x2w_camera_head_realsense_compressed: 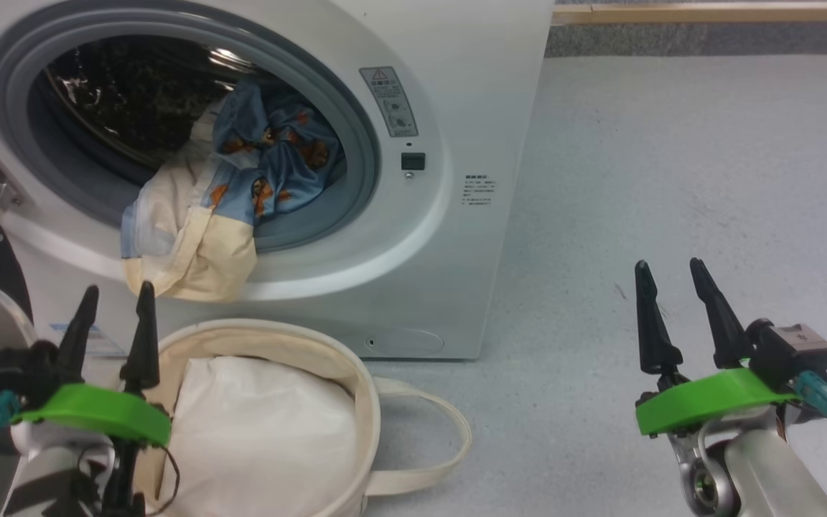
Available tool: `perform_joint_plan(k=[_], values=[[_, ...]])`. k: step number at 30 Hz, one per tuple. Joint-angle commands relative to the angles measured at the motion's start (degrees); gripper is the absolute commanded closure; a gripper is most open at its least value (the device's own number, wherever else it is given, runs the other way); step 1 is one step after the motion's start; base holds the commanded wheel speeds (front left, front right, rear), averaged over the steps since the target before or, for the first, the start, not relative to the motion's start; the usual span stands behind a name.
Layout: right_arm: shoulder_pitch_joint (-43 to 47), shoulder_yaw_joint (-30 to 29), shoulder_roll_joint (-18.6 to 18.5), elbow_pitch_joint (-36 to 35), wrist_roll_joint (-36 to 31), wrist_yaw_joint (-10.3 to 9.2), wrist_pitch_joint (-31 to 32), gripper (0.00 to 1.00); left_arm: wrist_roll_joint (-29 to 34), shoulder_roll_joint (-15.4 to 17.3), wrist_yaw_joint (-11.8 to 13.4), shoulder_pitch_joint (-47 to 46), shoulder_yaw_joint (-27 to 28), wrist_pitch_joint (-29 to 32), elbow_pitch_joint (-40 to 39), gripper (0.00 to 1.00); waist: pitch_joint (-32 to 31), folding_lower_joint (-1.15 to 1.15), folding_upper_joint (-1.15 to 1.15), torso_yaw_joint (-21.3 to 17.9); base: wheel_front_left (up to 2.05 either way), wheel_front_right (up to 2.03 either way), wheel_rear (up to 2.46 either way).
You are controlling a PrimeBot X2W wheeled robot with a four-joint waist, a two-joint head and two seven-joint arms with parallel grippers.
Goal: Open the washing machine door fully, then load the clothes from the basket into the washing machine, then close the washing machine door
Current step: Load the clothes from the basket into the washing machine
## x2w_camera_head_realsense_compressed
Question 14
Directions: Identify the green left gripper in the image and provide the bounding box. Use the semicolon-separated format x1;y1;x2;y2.
11;281;172;517

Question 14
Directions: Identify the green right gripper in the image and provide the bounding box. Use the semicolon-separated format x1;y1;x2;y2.
635;258;803;440

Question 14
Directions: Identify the cream garment with blue trim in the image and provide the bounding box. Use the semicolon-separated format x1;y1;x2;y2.
121;108;260;302

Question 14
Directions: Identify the white front-load washing machine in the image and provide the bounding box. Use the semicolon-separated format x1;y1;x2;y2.
0;0;554;360

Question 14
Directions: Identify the stainless steel drum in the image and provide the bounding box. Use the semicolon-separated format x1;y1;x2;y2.
29;36;242;173

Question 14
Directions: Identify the blue energy label sticker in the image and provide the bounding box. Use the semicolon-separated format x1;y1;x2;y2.
51;323;127;358

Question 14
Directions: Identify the white cloth in basket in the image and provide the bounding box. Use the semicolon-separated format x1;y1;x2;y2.
162;357;358;517

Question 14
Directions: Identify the cream canvas laundry basket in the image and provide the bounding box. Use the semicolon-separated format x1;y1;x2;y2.
126;320;472;517

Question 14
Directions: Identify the oval drain filter flap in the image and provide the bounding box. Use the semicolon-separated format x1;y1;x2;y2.
365;329;445;354

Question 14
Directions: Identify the grey warning sticker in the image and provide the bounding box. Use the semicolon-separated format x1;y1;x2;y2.
360;67;419;138

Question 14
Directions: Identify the thin black left gripper cable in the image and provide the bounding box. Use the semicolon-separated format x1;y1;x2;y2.
76;438;182;517

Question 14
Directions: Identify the teal right cable connector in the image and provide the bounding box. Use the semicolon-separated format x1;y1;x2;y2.
794;371;827;432

